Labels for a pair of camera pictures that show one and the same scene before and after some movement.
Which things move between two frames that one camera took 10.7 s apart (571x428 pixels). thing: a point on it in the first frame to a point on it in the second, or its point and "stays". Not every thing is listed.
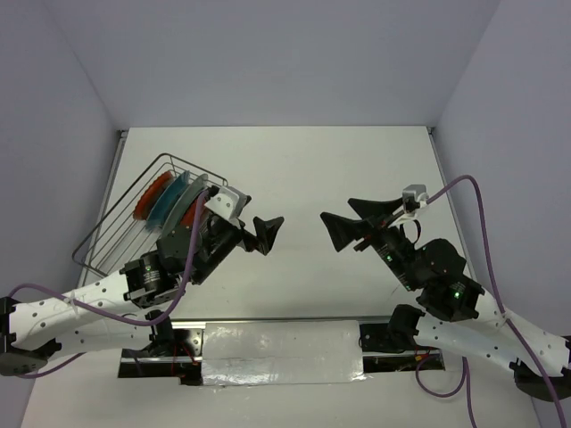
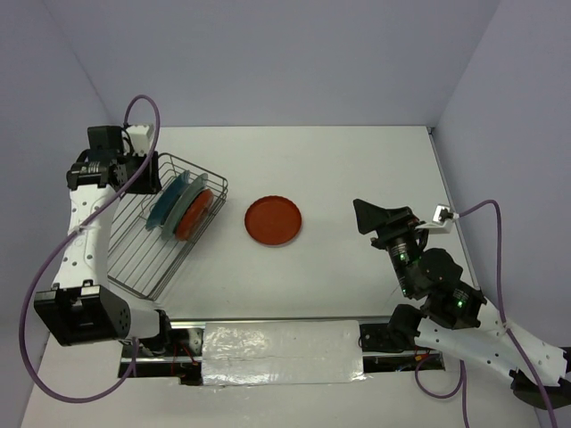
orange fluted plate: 151,194 to 272,221
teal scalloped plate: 155,217 stays
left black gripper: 263,241 to 152,181
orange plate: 190,214 stays
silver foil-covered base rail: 280,352 stays
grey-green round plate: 175,216 stays
